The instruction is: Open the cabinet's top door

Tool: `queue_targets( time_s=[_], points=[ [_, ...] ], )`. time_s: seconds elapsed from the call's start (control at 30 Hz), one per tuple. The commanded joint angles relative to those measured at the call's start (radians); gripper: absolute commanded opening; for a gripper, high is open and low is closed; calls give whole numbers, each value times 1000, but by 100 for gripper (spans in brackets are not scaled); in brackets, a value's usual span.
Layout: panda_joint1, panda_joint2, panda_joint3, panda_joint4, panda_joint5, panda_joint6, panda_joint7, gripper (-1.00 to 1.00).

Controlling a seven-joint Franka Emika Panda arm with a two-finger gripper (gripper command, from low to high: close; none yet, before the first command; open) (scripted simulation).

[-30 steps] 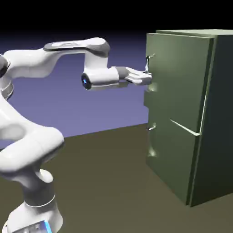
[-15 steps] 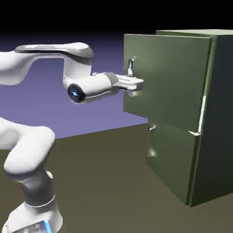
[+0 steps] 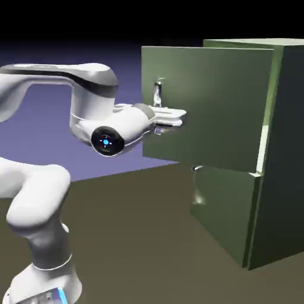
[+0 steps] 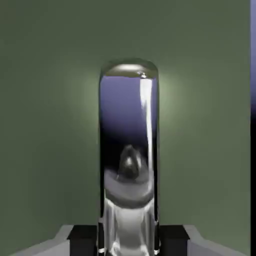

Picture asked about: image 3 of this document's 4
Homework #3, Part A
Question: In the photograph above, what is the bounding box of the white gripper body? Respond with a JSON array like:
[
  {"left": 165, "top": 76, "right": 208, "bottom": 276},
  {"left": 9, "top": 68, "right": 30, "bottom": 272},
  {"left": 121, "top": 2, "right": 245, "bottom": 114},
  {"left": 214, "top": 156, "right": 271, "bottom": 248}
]
[{"left": 150, "top": 106, "right": 188, "bottom": 128}]

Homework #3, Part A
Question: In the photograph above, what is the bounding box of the silver curved door handle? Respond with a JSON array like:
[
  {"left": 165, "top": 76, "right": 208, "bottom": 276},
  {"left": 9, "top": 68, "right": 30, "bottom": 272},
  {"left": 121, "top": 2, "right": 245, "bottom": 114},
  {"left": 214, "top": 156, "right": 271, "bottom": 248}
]
[
  {"left": 152, "top": 77, "right": 166, "bottom": 136},
  {"left": 191, "top": 165, "right": 207, "bottom": 205}
]

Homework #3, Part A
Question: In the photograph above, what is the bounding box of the green cabinet door with handle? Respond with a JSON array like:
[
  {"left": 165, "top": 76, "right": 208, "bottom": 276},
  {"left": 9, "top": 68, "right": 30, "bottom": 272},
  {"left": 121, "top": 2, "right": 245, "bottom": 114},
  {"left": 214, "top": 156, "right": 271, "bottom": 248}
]
[{"left": 141, "top": 46, "right": 285, "bottom": 175}]

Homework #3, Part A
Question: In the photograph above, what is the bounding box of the green cabinet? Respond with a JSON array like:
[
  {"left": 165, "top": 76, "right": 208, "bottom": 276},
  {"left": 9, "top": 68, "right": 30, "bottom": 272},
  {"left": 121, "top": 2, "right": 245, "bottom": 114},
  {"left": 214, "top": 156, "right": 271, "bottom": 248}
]
[{"left": 189, "top": 37, "right": 304, "bottom": 271}]

